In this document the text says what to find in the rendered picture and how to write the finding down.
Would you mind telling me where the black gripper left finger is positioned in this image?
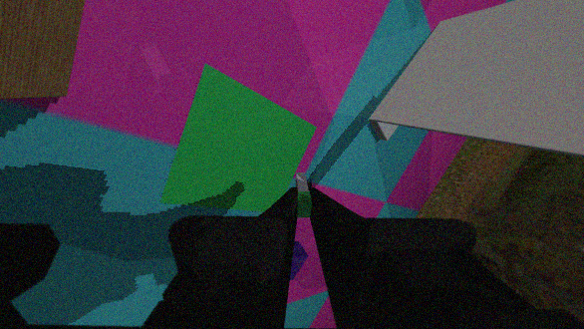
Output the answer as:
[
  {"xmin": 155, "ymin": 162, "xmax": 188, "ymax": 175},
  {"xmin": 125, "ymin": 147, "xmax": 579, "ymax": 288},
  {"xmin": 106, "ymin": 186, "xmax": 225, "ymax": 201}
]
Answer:
[{"xmin": 168, "ymin": 187, "xmax": 298, "ymax": 328}]

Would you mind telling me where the green square patch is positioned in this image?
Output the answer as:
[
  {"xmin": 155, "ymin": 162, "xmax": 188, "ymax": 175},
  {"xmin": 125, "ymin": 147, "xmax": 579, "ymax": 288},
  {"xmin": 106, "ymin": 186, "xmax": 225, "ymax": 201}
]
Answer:
[{"xmin": 159, "ymin": 63, "xmax": 317, "ymax": 212}]

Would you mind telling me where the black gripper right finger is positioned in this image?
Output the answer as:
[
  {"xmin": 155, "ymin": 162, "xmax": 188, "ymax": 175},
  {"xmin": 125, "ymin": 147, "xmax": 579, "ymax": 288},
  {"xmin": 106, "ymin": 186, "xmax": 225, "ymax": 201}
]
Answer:
[{"xmin": 309, "ymin": 187, "xmax": 477, "ymax": 328}]

